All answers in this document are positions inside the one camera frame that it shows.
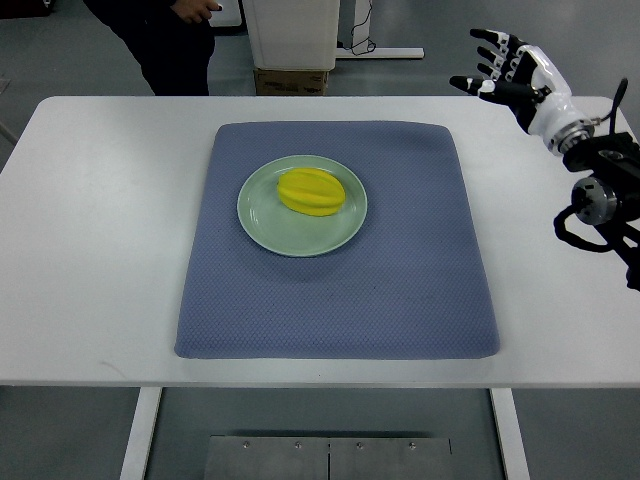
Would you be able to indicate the white table leg base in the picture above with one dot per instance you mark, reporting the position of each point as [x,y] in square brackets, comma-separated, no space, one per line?
[360,45]

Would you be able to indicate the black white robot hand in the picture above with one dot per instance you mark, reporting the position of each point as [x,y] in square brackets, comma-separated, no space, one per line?
[520,76]

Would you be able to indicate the left white table leg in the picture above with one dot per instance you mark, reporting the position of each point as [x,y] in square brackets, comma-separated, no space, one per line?
[141,434]

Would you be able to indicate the brown cardboard box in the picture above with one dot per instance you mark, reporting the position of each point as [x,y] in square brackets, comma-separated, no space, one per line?
[290,83]

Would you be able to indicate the yellow starfruit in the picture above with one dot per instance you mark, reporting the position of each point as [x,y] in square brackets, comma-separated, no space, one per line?
[311,191]

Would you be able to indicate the white table leg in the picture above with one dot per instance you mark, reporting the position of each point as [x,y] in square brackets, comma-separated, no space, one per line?
[511,445]
[141,434]

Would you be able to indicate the blue textured mat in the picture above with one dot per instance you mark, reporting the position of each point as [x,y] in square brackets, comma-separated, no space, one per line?
[410,285]

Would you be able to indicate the right white table leg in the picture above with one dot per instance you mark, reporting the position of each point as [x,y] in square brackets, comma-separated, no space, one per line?
[511,445]

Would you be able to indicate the person's bare hand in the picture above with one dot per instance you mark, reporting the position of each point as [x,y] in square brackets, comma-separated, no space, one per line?
[195,11]

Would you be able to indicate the metal base plate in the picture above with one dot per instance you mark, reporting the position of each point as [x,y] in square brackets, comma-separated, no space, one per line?
[271,457]

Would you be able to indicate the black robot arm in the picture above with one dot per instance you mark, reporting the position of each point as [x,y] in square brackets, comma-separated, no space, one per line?
[607,199]

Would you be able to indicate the person in dark clothes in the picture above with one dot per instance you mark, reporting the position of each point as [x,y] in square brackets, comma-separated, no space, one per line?
[173,55]

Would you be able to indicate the light green plate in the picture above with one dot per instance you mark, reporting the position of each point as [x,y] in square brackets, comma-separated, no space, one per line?
[273,226]

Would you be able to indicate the white trash bin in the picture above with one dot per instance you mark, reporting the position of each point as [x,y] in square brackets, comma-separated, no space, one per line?
[293,35]

